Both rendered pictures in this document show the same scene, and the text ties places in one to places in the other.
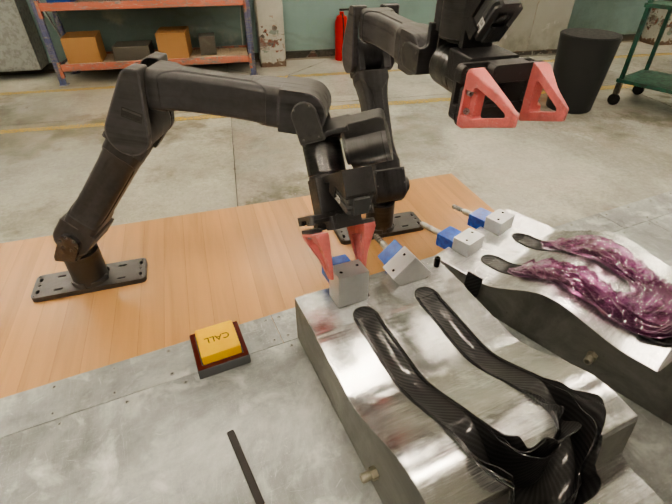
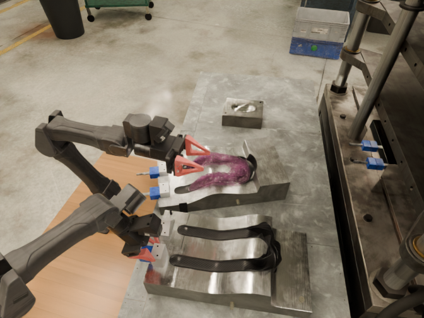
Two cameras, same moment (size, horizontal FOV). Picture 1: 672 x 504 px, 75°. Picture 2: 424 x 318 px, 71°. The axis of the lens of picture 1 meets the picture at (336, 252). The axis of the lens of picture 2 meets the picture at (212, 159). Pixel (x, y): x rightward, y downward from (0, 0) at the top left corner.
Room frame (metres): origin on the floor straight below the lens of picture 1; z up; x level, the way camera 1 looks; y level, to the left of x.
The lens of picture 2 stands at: (0.14, 0.25, 1.78)
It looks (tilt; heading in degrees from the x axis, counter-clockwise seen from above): 46 degrees down; 303
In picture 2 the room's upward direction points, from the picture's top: straight up
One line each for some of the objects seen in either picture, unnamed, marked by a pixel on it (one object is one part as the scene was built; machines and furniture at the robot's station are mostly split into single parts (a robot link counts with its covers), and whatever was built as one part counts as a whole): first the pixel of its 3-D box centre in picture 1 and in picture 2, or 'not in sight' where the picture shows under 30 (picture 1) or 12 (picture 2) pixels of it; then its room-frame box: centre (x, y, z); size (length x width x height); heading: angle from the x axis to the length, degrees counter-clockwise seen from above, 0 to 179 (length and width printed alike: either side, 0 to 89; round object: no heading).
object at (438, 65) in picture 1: (456, 63); (146, 145); (0.63, -0.16, 1.20); 0.07 x 0.06 x 0.07; 18
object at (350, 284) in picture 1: (336, 266); (144, 253); (0.55, 0.00, 0.91); 0.13 x 0.05 x 0.05; 24
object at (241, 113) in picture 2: not in sight; (242, 113); (0.68, -0.88, 0.84); 0.20 x 0.15 x 0.07; 25
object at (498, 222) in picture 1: (477, 217); (152, 172); (0.79, -0.30, 0.86); 0.13 x 0.05 x 0.05; 42
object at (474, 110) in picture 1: (501, 104); (188, 161); (0.49, -0.19, 1.19); 0.09 x 0.07 x 0.07; 18
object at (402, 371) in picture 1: (465, 367); (226, 245); (0.35, -0.16, 0.92); 0.35 x 0.16 x 0.09; 25
